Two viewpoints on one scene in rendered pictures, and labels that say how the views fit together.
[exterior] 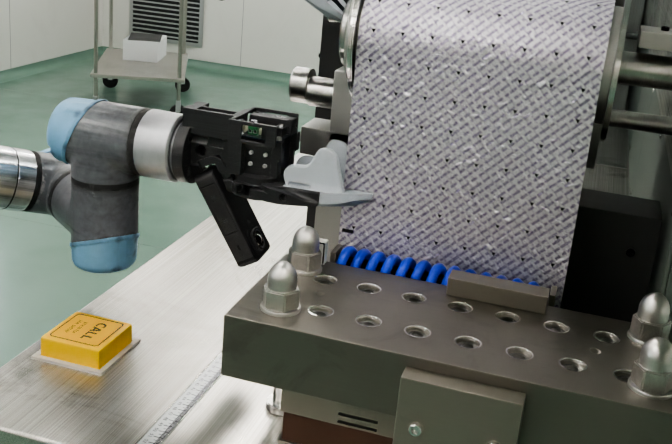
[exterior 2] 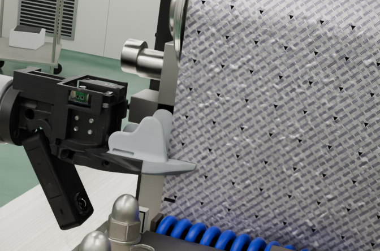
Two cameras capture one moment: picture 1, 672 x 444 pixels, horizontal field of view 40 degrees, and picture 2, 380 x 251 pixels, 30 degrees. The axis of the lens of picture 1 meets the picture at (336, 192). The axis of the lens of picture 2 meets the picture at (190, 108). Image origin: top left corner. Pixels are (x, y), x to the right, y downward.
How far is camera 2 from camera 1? 0.20 m
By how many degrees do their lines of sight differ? 4
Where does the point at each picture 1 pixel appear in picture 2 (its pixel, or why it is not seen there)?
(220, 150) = (48, 114)
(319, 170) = (143, 138)
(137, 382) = not seen: outside the picture
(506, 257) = (326, 234)
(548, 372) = not seen: outside the picture
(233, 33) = (99, 30)
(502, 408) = not seen: outside the picture
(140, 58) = (22, 46)
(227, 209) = (52, 173)
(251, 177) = (76, 142)
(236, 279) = (65, 239)
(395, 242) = (216, 213)
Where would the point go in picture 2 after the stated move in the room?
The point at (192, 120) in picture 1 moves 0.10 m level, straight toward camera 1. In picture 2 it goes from (22, 83) to (13, 108)
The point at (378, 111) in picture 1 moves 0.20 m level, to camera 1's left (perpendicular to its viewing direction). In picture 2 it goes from (204, 82) to (7, 55)
